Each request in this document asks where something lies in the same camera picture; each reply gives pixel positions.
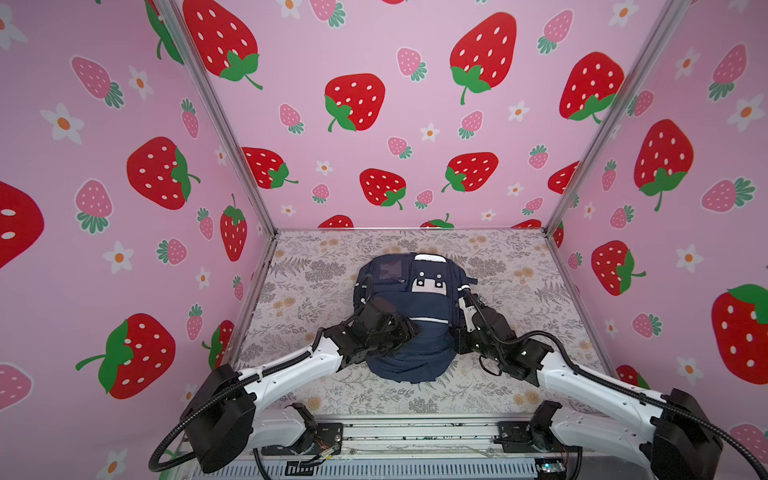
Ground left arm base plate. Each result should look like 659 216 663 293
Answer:
260 423 344 458

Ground aluminium front rail frame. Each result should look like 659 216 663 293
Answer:
162 403 658 479

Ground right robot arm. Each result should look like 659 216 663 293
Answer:
458 290 767 479

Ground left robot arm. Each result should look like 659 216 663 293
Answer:
148 298 420 473

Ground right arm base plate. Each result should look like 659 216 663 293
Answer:
493 421 578 454

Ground navy blue student backpack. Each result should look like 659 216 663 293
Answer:
353 253 477 384

